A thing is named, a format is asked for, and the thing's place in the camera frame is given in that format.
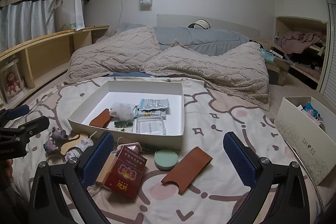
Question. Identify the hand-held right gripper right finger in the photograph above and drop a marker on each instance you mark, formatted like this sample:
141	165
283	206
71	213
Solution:
239	158

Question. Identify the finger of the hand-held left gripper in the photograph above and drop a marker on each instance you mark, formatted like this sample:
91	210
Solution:
31	125
18	110

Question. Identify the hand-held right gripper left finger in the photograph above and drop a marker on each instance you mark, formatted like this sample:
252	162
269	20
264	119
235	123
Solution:
98	155

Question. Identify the grey knitted sock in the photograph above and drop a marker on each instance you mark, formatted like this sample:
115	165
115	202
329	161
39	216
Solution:
76	146

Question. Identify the red cigarette box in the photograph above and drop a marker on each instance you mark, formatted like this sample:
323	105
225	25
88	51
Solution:
126	171

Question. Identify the pale pink plug adapter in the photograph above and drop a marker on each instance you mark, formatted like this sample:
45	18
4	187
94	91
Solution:
131	146

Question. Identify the brown leather sleeve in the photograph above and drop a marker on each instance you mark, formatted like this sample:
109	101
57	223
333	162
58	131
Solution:
187	171
101	119

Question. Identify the white shallow cardboard box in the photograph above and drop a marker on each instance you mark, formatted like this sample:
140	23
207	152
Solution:
118	100

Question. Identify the green round compact mirror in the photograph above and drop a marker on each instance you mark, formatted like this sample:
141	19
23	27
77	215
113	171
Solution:
166	159

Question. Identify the red white plush toy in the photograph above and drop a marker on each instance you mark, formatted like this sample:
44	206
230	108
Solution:
11	85

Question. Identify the green hair clip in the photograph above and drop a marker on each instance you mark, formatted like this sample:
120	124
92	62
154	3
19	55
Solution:
122	124

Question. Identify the printed bed sheet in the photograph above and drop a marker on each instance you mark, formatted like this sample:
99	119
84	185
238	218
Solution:
223	119

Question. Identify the white mesh bag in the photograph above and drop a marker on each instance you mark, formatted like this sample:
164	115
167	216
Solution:
122	111

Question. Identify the clear plastic case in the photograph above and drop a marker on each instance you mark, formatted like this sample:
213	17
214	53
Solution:
151	126

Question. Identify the wooden shelf unit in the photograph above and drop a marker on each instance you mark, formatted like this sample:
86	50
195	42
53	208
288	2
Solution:
44	56

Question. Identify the white printed shoe box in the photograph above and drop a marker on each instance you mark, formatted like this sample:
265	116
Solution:
296	140

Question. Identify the blue-grey foil packet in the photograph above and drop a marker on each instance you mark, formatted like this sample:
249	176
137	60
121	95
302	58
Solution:
153	106

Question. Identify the blue sheet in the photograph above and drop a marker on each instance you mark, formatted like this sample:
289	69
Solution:
128	74

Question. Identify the pale striped curtain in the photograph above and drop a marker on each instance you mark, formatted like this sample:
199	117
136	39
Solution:
26	22

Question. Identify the wooden stool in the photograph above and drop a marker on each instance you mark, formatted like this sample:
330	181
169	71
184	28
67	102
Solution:
281	71

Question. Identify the beige fluffy blanket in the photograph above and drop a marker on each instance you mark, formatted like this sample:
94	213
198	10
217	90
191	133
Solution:
118	53

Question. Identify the teal pack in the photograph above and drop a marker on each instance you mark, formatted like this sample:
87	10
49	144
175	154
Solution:
267	56

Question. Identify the white tote bag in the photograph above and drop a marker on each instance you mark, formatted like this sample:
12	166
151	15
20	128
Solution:
71	8

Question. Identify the pile of dark clothes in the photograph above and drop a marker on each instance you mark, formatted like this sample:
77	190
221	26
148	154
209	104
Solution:
307	61

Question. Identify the grey-blue pillow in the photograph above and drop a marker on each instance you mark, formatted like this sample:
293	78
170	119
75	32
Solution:
197	37

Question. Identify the pile of pink clothes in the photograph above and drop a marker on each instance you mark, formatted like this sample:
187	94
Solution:
299	39

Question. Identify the white headboard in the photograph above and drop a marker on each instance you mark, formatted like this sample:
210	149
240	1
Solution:
236	23

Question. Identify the white louvre door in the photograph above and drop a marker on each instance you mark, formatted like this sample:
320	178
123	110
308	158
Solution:
330	56

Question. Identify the white visor cap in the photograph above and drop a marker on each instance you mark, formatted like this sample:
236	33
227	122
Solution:
199	24

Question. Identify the wooden closet niche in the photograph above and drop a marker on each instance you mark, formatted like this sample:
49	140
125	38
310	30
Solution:
283	26

